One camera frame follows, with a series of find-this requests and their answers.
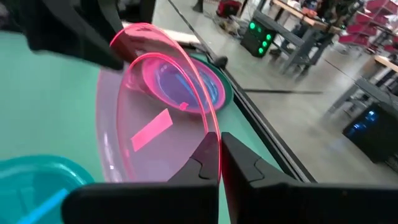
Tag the black table clamp knob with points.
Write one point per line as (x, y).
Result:
(221, 61)

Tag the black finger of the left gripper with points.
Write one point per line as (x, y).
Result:
(74, 31)
(111, 17)

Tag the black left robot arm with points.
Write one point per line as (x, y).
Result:
(136, 9)

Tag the red bin rack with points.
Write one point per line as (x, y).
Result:
(370, 28)

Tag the grey workbench with wooden top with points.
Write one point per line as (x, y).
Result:
(298, 40)
(367, 90)

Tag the red toolbox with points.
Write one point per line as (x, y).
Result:
(228, 7)

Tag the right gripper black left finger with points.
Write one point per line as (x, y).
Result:
(155, 202)

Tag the clear pink plastic plate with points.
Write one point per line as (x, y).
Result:
(155, 155)

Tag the clear blue plastic plate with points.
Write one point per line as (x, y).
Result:
(34, 183)
(212, 87)

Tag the dark green plastic plate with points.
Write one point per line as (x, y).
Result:
(229, 90)

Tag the opaque magenta plastic plate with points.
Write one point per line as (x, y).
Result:
(221, 93)

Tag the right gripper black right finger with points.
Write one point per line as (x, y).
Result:
(280, 202)

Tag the black computer with green lights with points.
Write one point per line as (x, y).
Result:
(256, 40)

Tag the black computer with blue lights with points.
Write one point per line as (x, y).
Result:
(373, 133)

